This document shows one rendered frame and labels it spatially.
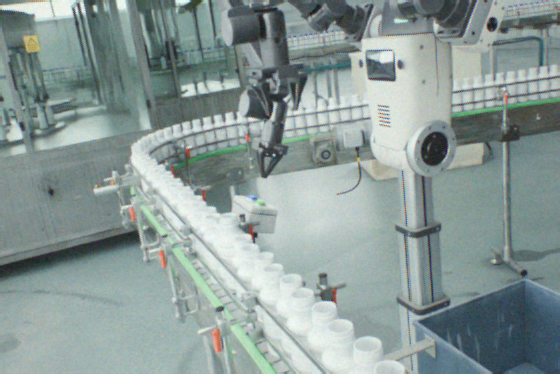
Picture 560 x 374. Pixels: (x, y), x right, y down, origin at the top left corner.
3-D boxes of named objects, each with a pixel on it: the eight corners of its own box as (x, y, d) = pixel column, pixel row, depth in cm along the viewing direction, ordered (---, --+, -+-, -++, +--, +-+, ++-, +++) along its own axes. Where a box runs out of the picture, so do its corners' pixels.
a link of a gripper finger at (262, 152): (255, 178, 147) (262, 143, 146) (246, 173, 153) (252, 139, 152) (278, 181, 150) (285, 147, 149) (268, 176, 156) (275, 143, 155)
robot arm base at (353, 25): (361, 42, 171) (375, 4, 170) (339, 31, 167) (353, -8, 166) (346, 42, 179) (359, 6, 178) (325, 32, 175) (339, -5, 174)
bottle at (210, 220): (241, 276, 136) (230, 212, 131) (226, 287, 131) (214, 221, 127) (221, 273, 139) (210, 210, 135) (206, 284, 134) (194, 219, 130)
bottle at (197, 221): (212, 270, 142) (201, 208, 137) (193, 267, 145) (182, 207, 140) (225, 260, 147) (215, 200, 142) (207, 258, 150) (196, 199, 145)
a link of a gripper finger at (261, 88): (297, 113, 116) (291, 67, 114) (265, 119, 114) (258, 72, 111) (283, 110, 122) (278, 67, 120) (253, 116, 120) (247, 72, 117)
